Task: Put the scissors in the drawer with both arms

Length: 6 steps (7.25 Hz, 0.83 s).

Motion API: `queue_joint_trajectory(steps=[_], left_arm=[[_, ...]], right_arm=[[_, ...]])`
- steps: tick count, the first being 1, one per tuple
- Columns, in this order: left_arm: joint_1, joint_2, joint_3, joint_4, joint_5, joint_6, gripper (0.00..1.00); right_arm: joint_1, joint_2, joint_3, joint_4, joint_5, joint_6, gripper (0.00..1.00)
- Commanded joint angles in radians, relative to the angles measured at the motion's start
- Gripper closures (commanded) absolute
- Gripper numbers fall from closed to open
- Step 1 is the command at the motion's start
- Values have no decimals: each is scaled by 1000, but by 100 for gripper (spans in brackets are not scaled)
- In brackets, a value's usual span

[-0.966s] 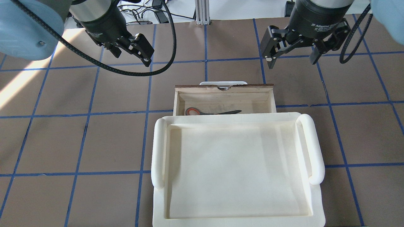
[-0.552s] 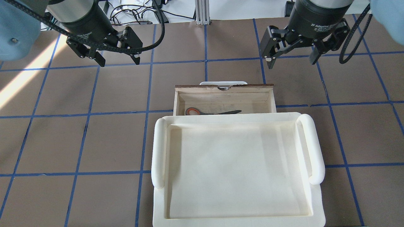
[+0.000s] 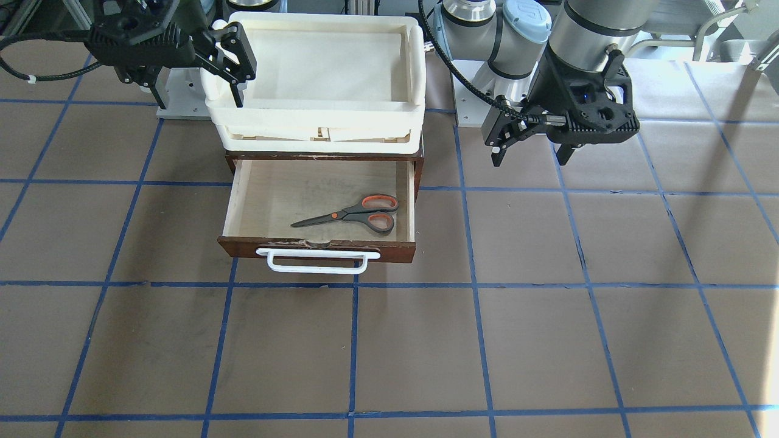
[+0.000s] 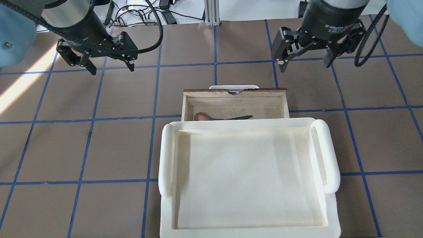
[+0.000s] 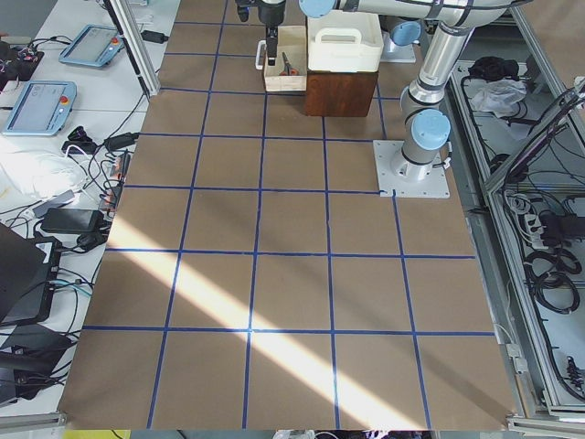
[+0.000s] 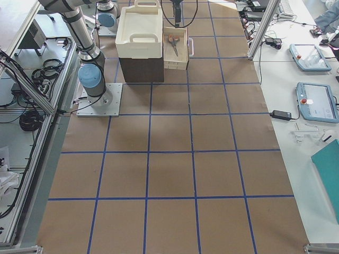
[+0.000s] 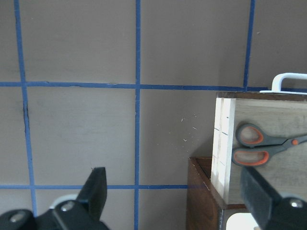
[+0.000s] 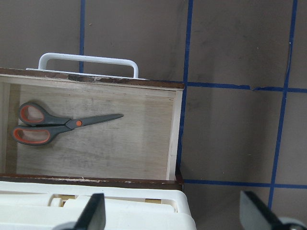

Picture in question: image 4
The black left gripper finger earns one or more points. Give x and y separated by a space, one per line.
130 63
88 65

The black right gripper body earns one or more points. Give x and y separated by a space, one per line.
330 18

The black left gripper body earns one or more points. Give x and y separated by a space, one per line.
86 34

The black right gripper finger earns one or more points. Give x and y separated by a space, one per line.
329 58
283 65

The white drawer handle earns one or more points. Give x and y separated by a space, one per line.
233 87

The brown wooden drawer cabinet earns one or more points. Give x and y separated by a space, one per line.
262 103

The orange grey handled scissors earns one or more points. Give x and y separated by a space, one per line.
201 116

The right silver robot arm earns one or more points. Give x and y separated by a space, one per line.
406 13

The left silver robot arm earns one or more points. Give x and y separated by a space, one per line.
82 34

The black power adapter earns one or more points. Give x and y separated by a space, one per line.
168 16

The white foam tray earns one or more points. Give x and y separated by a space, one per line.
264 178

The aluminium frame post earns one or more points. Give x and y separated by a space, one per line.
211 12

